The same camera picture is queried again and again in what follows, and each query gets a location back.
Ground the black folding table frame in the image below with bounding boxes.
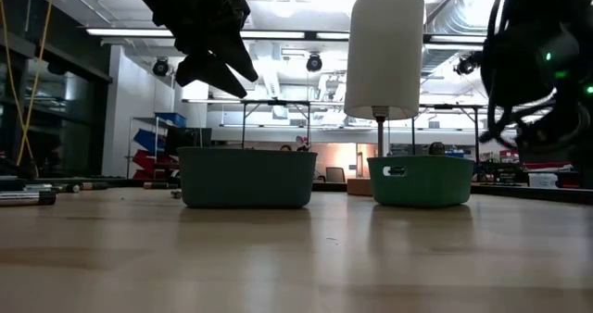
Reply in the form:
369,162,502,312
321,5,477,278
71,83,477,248
183,98,312,150
411,103,486,157

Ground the white shade table lamp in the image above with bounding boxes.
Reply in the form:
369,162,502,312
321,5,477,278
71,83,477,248
343,0,426,197

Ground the dark teal plastic bin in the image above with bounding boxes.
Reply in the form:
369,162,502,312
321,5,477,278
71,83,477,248
177,146,319,210

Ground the black computer monitor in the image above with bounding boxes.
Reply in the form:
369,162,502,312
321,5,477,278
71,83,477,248
165,126,213,150

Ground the white box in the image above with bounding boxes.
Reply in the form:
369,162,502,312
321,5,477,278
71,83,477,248
528,172,559,189

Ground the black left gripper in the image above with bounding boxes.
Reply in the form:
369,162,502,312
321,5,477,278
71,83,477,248
104,0,259,99

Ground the green plastic bin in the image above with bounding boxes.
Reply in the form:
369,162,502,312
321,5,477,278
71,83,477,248
367,154,476,208

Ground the long ceiling light strip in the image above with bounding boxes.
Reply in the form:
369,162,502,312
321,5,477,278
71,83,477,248
85,27,351,41

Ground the silver ventilation duct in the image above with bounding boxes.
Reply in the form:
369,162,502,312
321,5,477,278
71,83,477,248
423,0,501,76

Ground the black ceiling spotlight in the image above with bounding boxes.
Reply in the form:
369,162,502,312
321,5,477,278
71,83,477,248
453,50,484,77
305,52,323,73
152,56,170,78

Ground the round pendant light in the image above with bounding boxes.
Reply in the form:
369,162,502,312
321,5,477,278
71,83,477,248
271,0,298,19

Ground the grey chair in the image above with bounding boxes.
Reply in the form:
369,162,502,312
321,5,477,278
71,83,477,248
325,166,347,183

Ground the blue storage bin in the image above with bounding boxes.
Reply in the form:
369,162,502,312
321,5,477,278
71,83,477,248
132,128,166,150
155,112,188,128

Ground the yellow cable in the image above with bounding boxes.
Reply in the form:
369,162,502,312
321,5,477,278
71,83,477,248
0,0,57,167

